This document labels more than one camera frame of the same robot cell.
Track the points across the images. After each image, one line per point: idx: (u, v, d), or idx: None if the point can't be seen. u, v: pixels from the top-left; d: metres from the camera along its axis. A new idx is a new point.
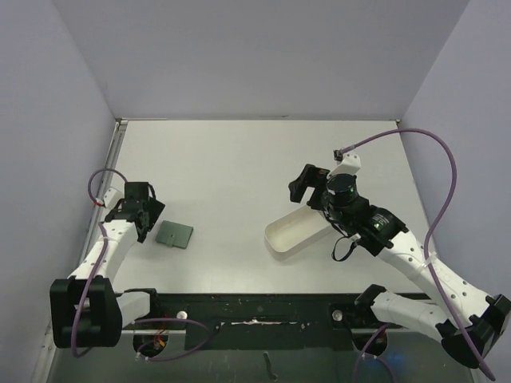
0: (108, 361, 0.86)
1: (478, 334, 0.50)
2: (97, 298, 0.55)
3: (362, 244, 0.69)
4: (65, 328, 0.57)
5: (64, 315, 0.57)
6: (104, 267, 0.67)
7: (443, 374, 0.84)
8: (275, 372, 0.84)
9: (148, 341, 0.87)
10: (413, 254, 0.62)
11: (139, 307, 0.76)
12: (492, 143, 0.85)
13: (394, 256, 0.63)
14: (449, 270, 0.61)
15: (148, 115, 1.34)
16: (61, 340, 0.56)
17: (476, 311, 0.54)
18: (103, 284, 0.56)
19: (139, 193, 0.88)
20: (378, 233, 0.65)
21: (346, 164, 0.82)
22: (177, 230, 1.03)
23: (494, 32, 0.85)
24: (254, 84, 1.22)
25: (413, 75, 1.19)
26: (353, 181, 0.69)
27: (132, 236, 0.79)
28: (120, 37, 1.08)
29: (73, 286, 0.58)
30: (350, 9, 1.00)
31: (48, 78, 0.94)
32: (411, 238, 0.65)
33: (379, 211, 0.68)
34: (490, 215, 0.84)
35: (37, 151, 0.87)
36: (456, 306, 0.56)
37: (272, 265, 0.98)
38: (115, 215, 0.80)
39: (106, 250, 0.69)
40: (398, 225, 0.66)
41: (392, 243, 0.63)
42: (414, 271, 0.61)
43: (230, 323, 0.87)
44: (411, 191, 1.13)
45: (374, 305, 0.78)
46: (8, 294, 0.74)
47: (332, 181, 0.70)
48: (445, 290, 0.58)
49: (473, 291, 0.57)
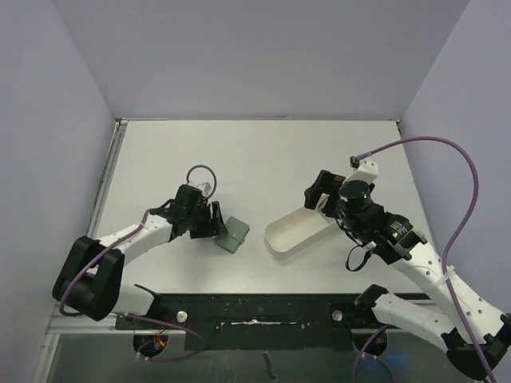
0: (108, 364, 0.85)
1: (491, 353, 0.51)
2: (108, 266, 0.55)
3: (377, 252, 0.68)
4: (67, 280, 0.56)
5: (73, 269, 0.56)
6: (126, 245, 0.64)
7: (443, 374, 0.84)
8: (275, 372, 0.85)
9: (148, 341, 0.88)
10: (431, 268, 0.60)
11: (140, 300, 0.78)
12: (491, 144, 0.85)
13: (410, 268, 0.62)
14: (465, 284, 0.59)
15: (148, 115, 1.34)
16: (59, 290, 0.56)
17: (490, 329, 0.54)
18: (120, 257, 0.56)
19: (188, 201, 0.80)
20: (394, 242, 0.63)
21: (362, 171, 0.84)
22: (235, 224, 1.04)
23: (496, 32, 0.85)
24: (254, 84, 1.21)
25: (414, 76, 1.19)
26: (365, 187, 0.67)
27: (163, 236, 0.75)
28: (121, 37, 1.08)
29: (92, 247, 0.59)
30: (350, 9, 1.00)
31: (48, 78, 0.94)
32: (429, 249, 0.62)
33: (396, 219, 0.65)
34: (490, 217, 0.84)
35: (37, 152, 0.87)
36: (472, 323, 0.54)
37: (273, 265, 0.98)
38: (160, 212, 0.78)
39: (135, 234, 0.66)
40: (416, 235, 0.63)
41: (409, 256, 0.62)
42: (430, 286, 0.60)
43: (230, 323, 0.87)
44: (411, 191, 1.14)
45: (376, 307, 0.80)
46: (8, 294, 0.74)
47: (345, 187, 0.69)
48: (461, 306, 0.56)
49: (490, 309, 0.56)
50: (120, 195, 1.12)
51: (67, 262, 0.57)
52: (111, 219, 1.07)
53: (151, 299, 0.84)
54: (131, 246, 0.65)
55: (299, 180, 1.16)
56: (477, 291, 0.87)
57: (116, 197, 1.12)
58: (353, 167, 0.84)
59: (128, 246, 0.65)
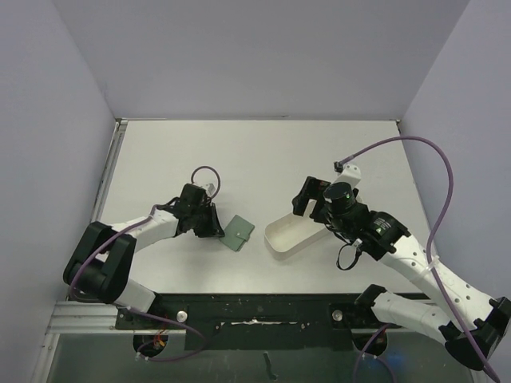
0: (108, 364, 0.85)
1: (483, 337, 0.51)
2: (121, 249, 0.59)
3: (364, 250, 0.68)
4: (77, 263, 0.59)
5: (85, 253, 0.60)
6: (137, 231, 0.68)
7: (443, 374, 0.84)
8: (275, 372, 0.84)
9: (148, 341, 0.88)
10: (416, 258, 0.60)
11: (139, 300, 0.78)
12: (491, 144, 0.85)
13: (396, 261, 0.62)
14: (452, 272, 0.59)
15: (148, 115, 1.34)
16: (69, 274, 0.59)
17: (480, 314, 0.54)
18: (131, 240, 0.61)
19: (194, 198, 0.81)
20: (378, 237, 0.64)
21: (347, 175, 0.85)
22: (239, 224, 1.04)
23: (495, 31, 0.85)
24: (254, 84, 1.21)
25: (414, 76, 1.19)
26: (348, 187, 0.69)
27: (170, 230, 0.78)
28: (121, 37, 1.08)
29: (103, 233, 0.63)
30: (350, 9, 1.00)
31: (47, 78, 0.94)
32: (413, 241, 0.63)
33: (380, 215, 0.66)
34: (489, 217, 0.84)
35: (37, 152, 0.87)
36: (461, 309, 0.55)
37: (273, 265, 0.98)
38: (167, 208, 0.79)
39: (144, 223, 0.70)
40: (400, 229, 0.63)
41: (394, 248, 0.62)
42: (417, 276, 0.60)
43: (231, 323, 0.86)
44: (411, 191, 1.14)
45: (375, 306, 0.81)
46: (8, 294, 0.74)
47: (329, 189, 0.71)
48: (448, 294, 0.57)
49: (477, 294, 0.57)
50: (120, 195, 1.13)
51: (80, 245, 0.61)
52: (111, 219, 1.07)
53: (151, 299, 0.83)
54: (141, 234, 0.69)
55: (298, 180, 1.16)
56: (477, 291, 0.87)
57: (116, 197, 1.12)
58: (337, 171, 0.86)
59: (137, 234, 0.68)
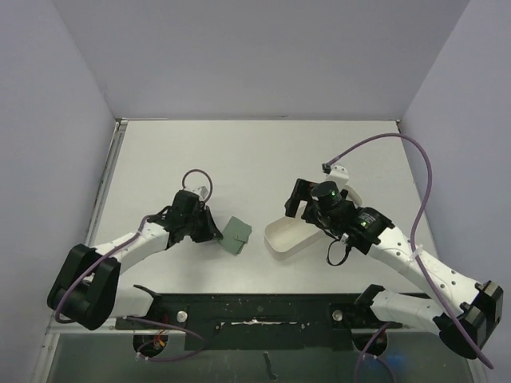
0: (108, 363, 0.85)
1: (469, 320, 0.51)
2: (103, 275, 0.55)
3: (351, 245, 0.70)
4: (63, 288, 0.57)
5: (69, 276, 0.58)
6: (123, 252, 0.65)
7: (443, 373, 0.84)
8: (275, 372, 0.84)
9: (148, 341, 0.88)
10: (401, 248, 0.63)
11: (137, 303, 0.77)
12: (491, 145, 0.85)
13: (382, 252, 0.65)
14: (437, 260, 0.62)
15: (148, 115, 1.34)
16: (54, 299, 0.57)
17: (466, 298, 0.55)
18: (115, 265, 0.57)
19: (186, 207, 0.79)
20: (364, 230, 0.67)
21: (334, 175, 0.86)
22: (236, 226, 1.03)
23: (495, 30, 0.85)
24: (254, 84, 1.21)
25: (414, 76, 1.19)
26: (334, 187, 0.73)
27: (160, 245, 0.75)
28: (121, 37, 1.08)
29: (87, 256, 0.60)
30: (350, 9, 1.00)
31: (48, 78, 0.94)
32: (398, 232, 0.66)
33: (366, 211, 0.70)
34: (489, 217, 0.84)
35: (37, 152, 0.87)
36: (446, 295, 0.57)
37: (273, 265, 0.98)
38: (158, 219, 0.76)
39: (131, 242, 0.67)
40: (384, 222, 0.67)
41: (378, 240, 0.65)
42: (403, 265, 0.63)
43: (231, 323, 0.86)
44: (411, 191, 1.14)
45: (374, 305, 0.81)
46: (8, 295, 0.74)
47: (317, 188, 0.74)
48: (433, 281, 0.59)
49: (463, 279, 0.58)
50: (119, 195, 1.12)
51: (64, 269, 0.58)
52: (111, 219, 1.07)
53: (151, 299, 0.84)
54: (127, 254, 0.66)
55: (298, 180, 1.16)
56: None
57: (116, 197, 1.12)
58: (325, 173, 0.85)
59: (124, 255, 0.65)
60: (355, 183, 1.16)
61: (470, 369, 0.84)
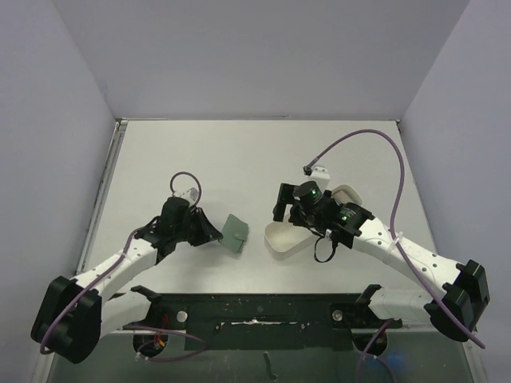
0: (108, 363, 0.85)
1: (453, 298, 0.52)
2: (83, 311, 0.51)
3: (335, 240, 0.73)
4: (45, 323, 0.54)
5: (50, 312, 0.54)
6: (105, 282, 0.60)
7: (443, 373, 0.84)
8: (275, 372, 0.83)
9: (148, 341, 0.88)
10: (382, 237, 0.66)
11: (136, 311, 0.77)
12: (491, 145, 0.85)
13: (364, 243, 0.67)
14: (417, 246, 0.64)
15: (148, 115, 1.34)
16: (37, 333, 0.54)
17: (448, 279, 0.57)
18: (96, 300, 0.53)
19: (175, 217, 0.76)
20: (346, 224, 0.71)
21: (317, 175, 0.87)
22: (234, 225, 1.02)
23: (495, 30, 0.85)
24: (254, 84, 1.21)
25: (414, 75, 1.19)
26: (315, 185, 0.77)
27: (149, 262, 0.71)
28: (121, 36, 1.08)
29: (69, 288, 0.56)
30: (349, 9, 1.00)
31: (48, 78, 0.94)
32: (378, 223, 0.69)
33: (346, 207, 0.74)
34: (489, 216, 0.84)
35: (37, 151, 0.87)
36: (429, 278, 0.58)
37: (273, 264, 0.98)
38: (145, 234, 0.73)
39: (114, 268, 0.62)
40: (364, 215, 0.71)
41: (360, 231, 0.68)
42: (386, 253, 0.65)
43: (231, 323, 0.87)
44: (411, 191, 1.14)
45: (372, 302, 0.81)
46: (9, 294, 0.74)
47: (299, 188, 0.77)
48: (415, 265, 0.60)
49: (444, 262, 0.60)
50: (119, 195, 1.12)
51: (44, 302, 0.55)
52: (111, 219, 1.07)
53: (149, 303, 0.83)
54: (111, 282, 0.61)
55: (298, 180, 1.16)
56: None
57: (116, 197, 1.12)
58: (307, 175, 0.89)
59: (106, 286, 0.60)
60: (355, 183, 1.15)
61: (470, 371, 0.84)
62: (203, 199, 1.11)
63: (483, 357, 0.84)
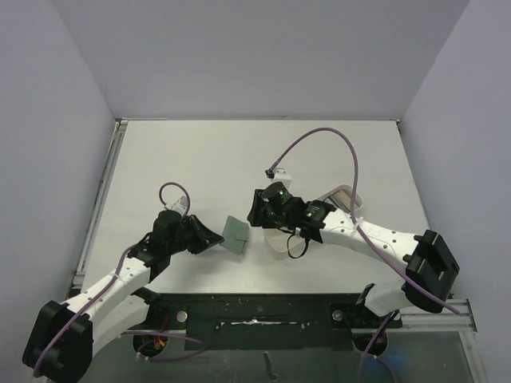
0: (108, 363, 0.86)
1: (412, 270, 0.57)
2: (74, 337, 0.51)
3: (305, 234, 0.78)
4: (37, 348, 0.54)
5: (41, 337, 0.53)
6: (97, 306, 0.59)
7: (442, 373, 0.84)
8: (275, 372, 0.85)
9: (148, 341, 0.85)
10: (344, 225, 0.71)
11: (135, 316, 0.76)
12: (491, 145, 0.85)
13: (330, 234, 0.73)
14: (378, 226, 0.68)
15: (148, 115, 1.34)
16: (29, 357, 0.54)
17: (408, 250, 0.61)
18: (87, 325, 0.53)
19: (167, 234, 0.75)
20: (310, 220, 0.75)
21: (281, 177, 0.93)
22: (235, 225, 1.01)
23: (495, 30, 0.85)
24: (254, 83, 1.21)
25: (414, 75, 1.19)
26: (282, 187, 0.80)
27: (143, 281, 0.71)
28: (121, 36, 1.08)
29: (61, 312, 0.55)
30: (349, 9, 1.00)
31: (47, 78, 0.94)
32: (339, 213, 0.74)
33: (312, 203, 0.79)
34: (490, 216, 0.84)
35: (37, 151, 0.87)
36: (390, 253, 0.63)
37: (273, 264, 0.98)
38: (138, 253, 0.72)
39: (107, 290, 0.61)
40: (327, 208, 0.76)
41: (323, 223, 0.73)
42: (350, 238, 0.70)
43: (230, 323, 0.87)
44: (412, 191, 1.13)
45: (367, 302, 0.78)
46: (9, 294, 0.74)
47: (267, 190, 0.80)
48: (377, 244, 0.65)
49: (403, 236, 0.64)
50: (120, 195, 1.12)
51: (36, 327, 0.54)
52: (111, 219, 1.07)
53: (145, 306, 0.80)
54: (102, 306, 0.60)
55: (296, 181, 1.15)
56: (477, 291, 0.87)
57: (116, 197, 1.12)
58: (271, 178, 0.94)
59: (98, 309, 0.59)
60: (356, 183, 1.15)
61: (470, 370, 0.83)
62: (203, 199, 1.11)
63: (483, 357, 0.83)
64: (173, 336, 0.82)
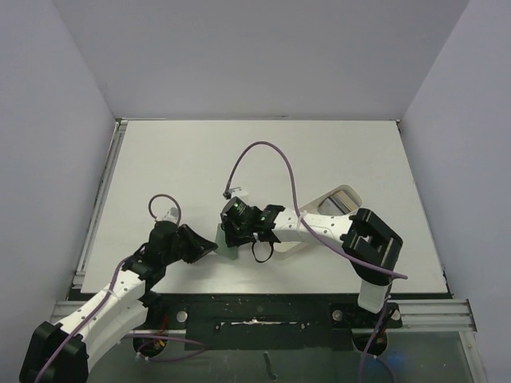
0: (108, 363, 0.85)
1: (348, 245, 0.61)
2: (68, 359, 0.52)
3: (264, 238, 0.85)
4: (32, 369, 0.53)
5: (36, 357, 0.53)
6: (90, 325, 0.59)
7: (442, 373, 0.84)
8: (275, 372, 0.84)
9: (148, 341, 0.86)
10: (291, 221, 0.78)
11: (132, 321, 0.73)
12: (491, 144, 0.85)
13: (281, 231, 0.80)
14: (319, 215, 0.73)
15: (148, 115, 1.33)
16: (25, 376, 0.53)
17: (343, 230, 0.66)
18: (81, 345, 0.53)
19: (163, 244, 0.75)
20: (265, 223, 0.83)
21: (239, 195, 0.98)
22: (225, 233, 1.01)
23: (495, 30, 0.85)
24: (254, 83, 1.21)
25: (414, 75, 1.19)
26: (238, 199, 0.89)
27: (139, 294, 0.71)
28: (121, 36, 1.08)
29: (55, 332, 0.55)
30: (349, 9, 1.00)
31: (47, 78, 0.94)
32: (288, 211, 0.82)
33: (267, 207, 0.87)
34: (490, 216, 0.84)
35: (37, 152, 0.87)
36: (330, 235, 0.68)
37: (273, 265, 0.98)
38: (133, 264, 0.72)
39: (100, 308, 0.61)
40: (278, 210, 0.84)
41: (274, 223, 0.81)
42: (298, 232, 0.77)
43: (230, 323, 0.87)
44: (412, 191, 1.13)
45: (362, 300, 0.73)
46: (9, 294, 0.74)
47: (226, 206, 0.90)
48: (318, 230, 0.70)
49: (340, 219, 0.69)
50: (119, 195, 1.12)
51: (30, 347, 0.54)
52: (110, 219, 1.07)
53: (145, 308, 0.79)
54: (96, 325, 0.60)
55: (262, 191, 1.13)
56: (477, 291, 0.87)
57: (116, 197, 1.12)
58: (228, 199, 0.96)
59: (92, 328, 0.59)
60: (356, 183, 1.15)
61: (470, 372, 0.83)
62: (202, 199, 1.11)
63: (483, 357, 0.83)
64: (176, 338, 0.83)
